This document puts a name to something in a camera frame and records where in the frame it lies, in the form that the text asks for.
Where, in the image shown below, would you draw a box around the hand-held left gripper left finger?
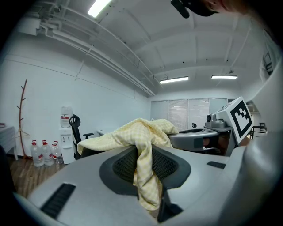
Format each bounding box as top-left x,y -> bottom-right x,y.
13,145 -> 158,226

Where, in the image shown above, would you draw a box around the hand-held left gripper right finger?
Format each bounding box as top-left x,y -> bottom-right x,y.
152,145 -> 242,226

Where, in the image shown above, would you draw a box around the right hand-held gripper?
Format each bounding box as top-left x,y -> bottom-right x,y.
167,96 -> 254,153

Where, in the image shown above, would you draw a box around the yellow checked clothing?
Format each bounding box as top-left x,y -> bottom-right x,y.
76,118 -> 180,211

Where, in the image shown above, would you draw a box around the person's right forearm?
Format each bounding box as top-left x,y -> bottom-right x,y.
239,136 -> 251,147

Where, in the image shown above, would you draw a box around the black office chair with headrest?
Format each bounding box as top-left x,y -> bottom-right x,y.
68,114 -> 95,161

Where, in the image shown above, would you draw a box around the glass partition with blinds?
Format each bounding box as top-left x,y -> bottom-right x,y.
150,98 -> 229,131

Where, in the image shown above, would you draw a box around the white water dispenser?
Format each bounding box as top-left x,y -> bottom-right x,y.
58,126 -> 76,165

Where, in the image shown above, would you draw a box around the white desk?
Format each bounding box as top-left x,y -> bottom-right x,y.
96,129 -> 112,137

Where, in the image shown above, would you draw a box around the long ceiling light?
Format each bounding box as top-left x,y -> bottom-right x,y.
210,75 -> 238,80
159,76 -> 190,85
87,0 -> 114,19

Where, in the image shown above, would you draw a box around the clear water dispenser bottle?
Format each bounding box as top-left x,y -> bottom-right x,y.
60,106 -> 74,128

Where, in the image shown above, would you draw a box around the wooden clothes hanger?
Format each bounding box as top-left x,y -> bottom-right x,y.
15,129 -> 31,139

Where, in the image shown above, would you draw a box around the white side table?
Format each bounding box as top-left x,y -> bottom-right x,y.
0,125 -> 19,161

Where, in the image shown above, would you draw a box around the person's white shirt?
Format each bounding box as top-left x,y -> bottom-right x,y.
231,13 -> 283,226

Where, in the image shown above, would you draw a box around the wooden branch coat rack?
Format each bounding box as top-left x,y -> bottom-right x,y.
16,79 -> 31,160

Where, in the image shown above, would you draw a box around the white ceiling pipes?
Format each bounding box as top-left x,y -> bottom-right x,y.
38,21 -> 156,97

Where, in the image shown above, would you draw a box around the person's head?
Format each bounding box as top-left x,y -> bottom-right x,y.
200,0 -> 252,16

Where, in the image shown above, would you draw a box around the white ceiling air unit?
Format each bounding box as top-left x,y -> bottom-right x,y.
17,17 -> 55,36

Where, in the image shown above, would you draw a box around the dark frame chairs and table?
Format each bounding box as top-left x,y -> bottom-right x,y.
249,122 -> 268,140

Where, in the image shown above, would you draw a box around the black head-mounted camera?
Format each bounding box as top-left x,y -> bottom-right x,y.
170,0 -> 220,19

